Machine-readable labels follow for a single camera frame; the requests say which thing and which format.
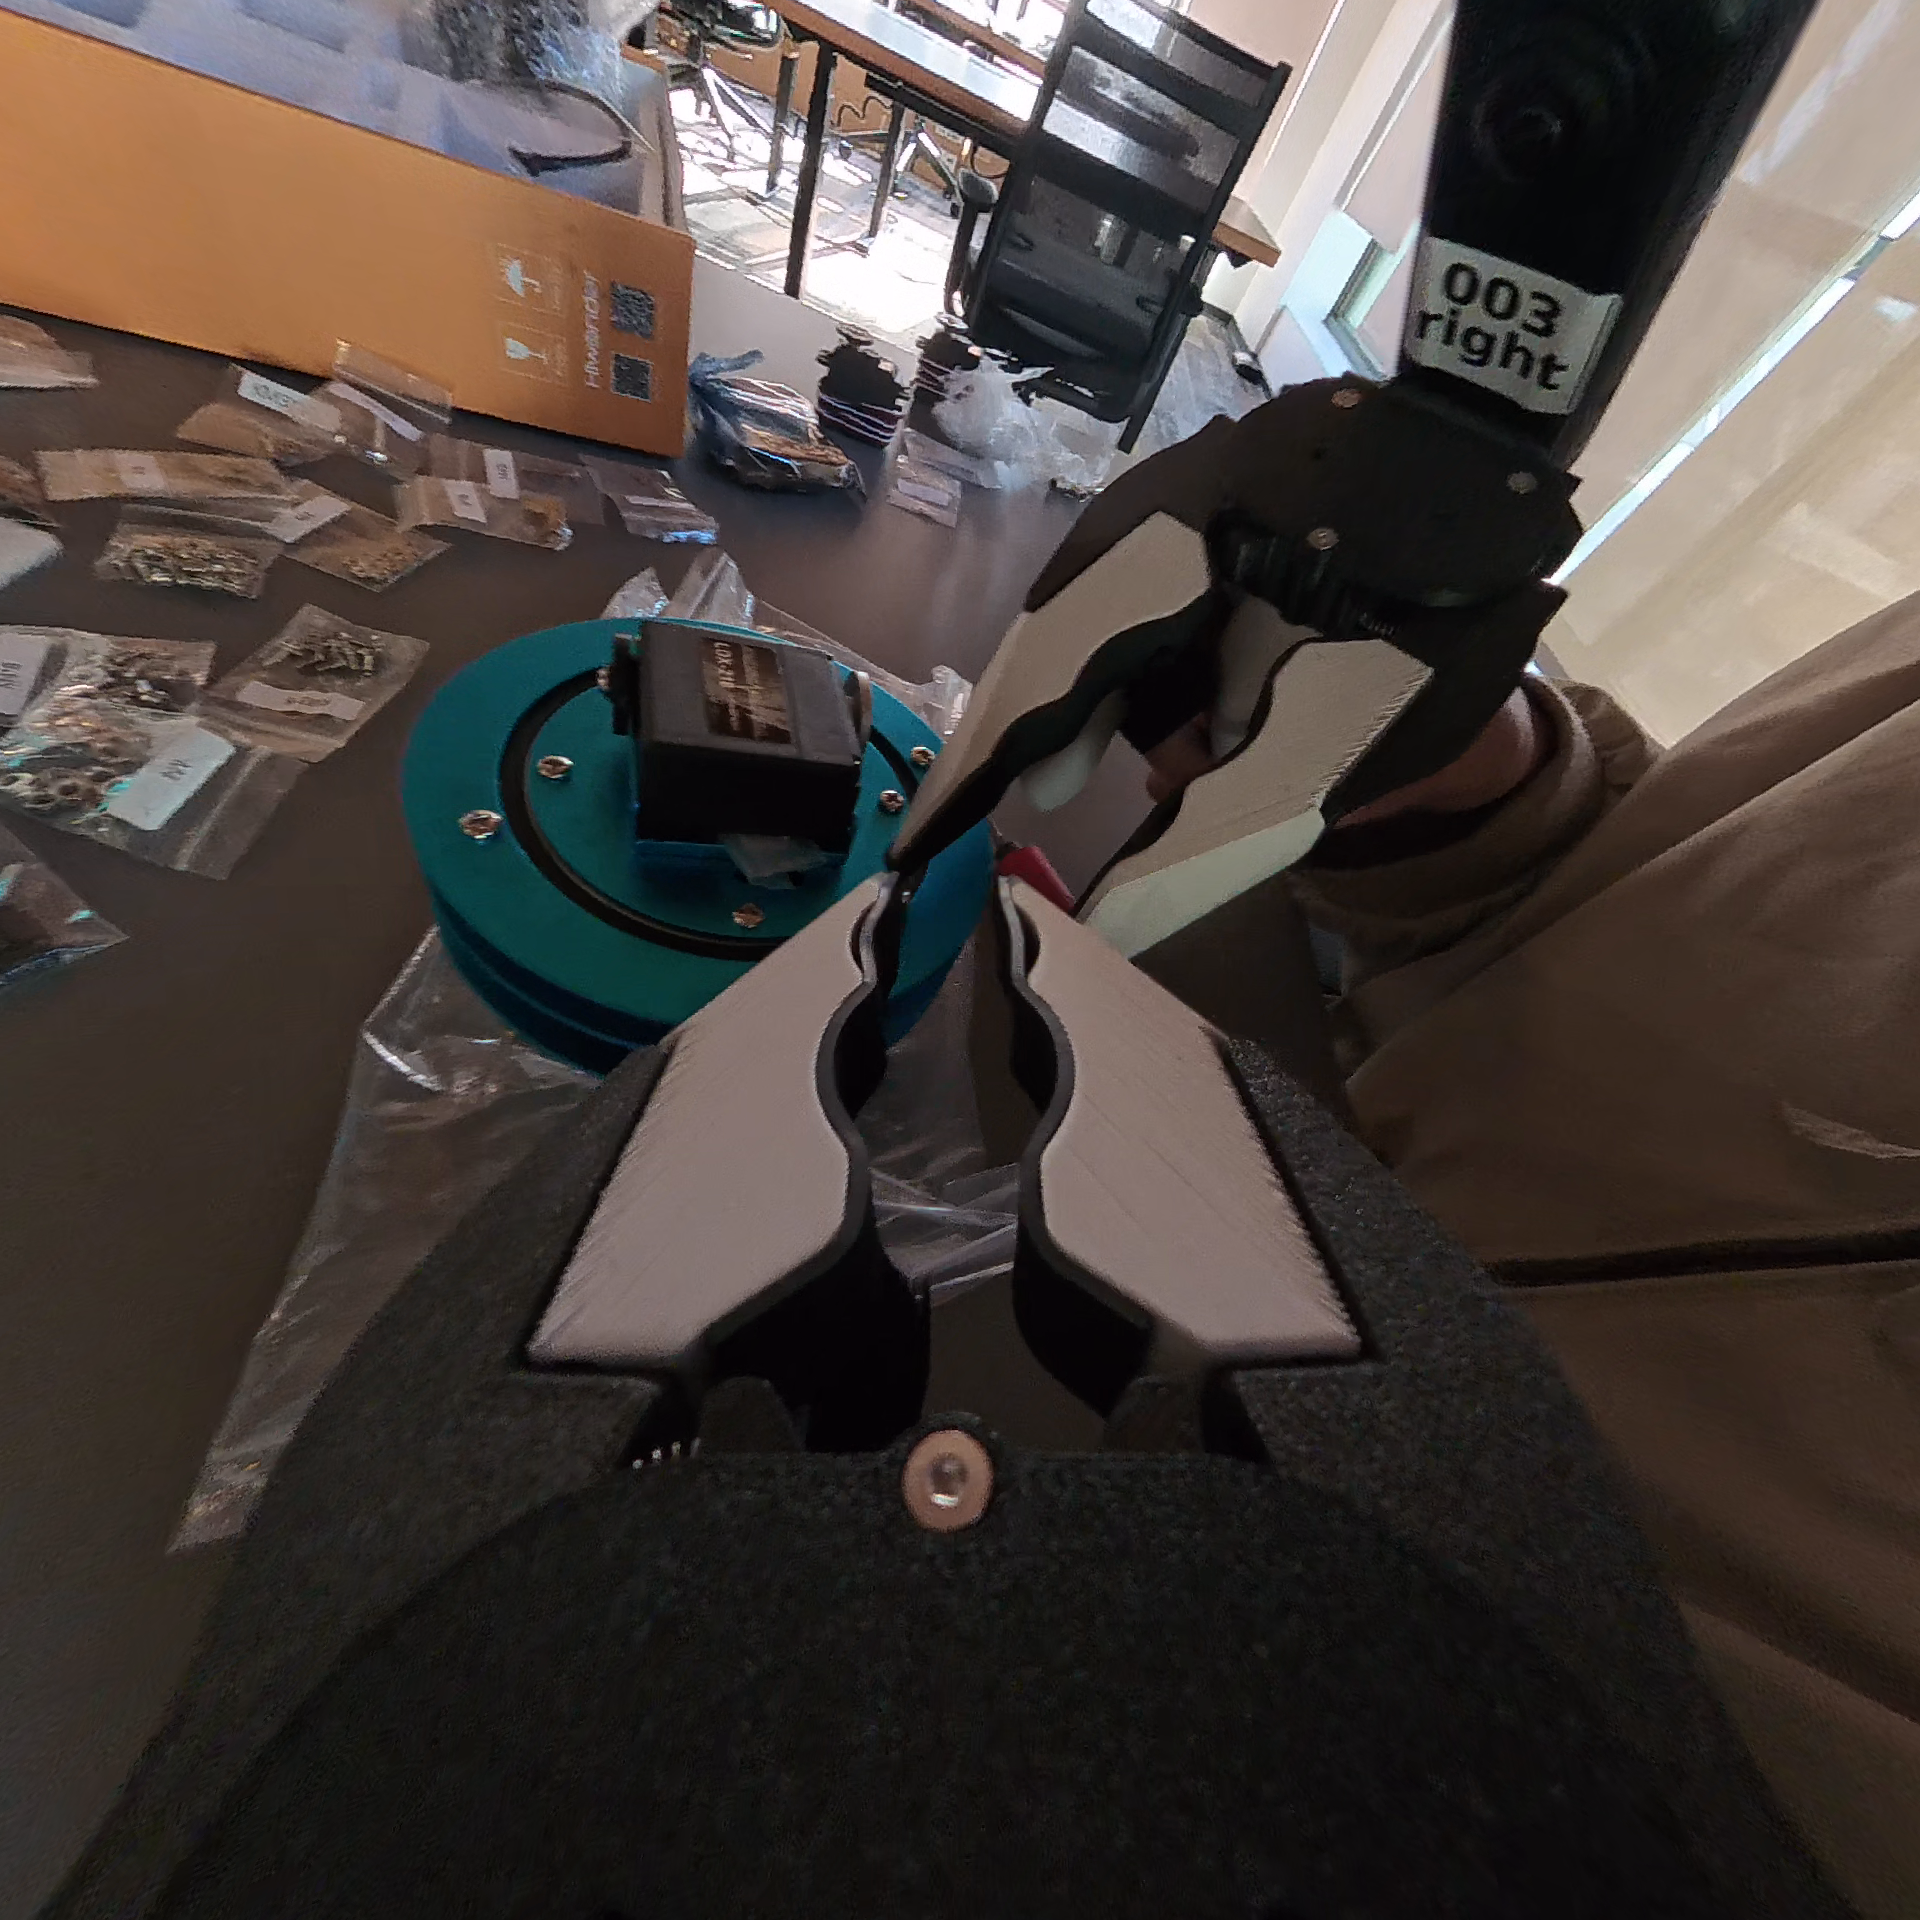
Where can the wooden background table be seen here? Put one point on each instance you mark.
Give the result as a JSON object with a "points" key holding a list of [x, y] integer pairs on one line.
{"points": [[1243, 240]]}

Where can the person's right hand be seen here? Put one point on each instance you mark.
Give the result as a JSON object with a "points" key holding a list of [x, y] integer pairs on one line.
{"points": [[1506, 763]]}

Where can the black office chair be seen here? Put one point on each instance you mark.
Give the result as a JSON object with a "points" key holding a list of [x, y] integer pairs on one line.
{"points": [[1096, 283]]}

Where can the orange cardboard box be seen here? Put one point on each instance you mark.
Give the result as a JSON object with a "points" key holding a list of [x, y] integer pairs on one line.
{"points": [[301, 254]]}

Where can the group of small screw bags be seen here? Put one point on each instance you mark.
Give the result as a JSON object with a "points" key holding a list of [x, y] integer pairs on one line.
{"points": [[165, 787]]}

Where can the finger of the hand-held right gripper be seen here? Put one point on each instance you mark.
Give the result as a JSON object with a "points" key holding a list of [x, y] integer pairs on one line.
{"points": [[1319, 720], [1080, 615]]}

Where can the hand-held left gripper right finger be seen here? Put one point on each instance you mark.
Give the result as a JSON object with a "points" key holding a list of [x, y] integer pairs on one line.
{"points": [[1184, 1201]]}

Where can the blue round turntable base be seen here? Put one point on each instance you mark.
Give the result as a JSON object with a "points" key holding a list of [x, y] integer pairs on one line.
{"points": [[481, 795]]}

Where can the crumpled clear plastic wrap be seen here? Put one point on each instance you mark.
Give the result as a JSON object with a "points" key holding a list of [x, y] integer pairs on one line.
{"points": [[1005, 422]]}

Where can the person's right forearm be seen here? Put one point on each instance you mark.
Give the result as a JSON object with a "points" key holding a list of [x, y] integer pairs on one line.
{"points": [[1470, 930]]}

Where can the blue-tinted bag of parts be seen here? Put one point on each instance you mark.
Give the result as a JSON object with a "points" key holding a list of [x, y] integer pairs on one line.
{"points": [[763, 435]]}

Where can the black servo motor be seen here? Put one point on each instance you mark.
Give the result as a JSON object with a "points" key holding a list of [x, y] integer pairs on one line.
{"points": [[734, 734]]}

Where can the person's beige jacket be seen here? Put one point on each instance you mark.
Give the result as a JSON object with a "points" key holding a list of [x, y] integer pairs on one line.
{"points": [[1725, 1050]]}

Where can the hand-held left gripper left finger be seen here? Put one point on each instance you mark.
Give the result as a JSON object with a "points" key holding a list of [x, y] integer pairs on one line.
{"points": [[721, 1201]]}

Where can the bubble wrap bundle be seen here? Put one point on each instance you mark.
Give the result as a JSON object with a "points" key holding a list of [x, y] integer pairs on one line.
{"points": [[511, 31]]}

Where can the large clear plastic bag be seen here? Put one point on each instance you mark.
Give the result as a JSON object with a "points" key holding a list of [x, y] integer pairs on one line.
{"points": [[450, 1142]]}

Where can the red electric screwdriver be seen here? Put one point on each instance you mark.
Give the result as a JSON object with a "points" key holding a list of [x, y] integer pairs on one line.
{"points": [[1037, 869]]}

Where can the grey desk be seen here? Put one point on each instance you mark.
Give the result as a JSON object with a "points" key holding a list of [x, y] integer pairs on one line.
{"points": [[182, 1201]]}

